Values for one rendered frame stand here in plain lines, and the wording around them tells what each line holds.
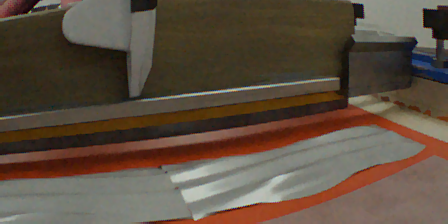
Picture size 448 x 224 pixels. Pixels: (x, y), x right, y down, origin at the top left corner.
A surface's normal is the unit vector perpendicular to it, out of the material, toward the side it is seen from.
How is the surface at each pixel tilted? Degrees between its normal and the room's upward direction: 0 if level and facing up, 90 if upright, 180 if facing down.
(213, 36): 90
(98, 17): 82
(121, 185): 33
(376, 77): 90
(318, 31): 90
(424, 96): 90
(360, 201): 0
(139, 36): 101
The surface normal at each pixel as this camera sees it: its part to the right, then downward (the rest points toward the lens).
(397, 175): -0.03, -0.97
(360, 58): 0.38, 0.20
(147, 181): 0.11, -0.75
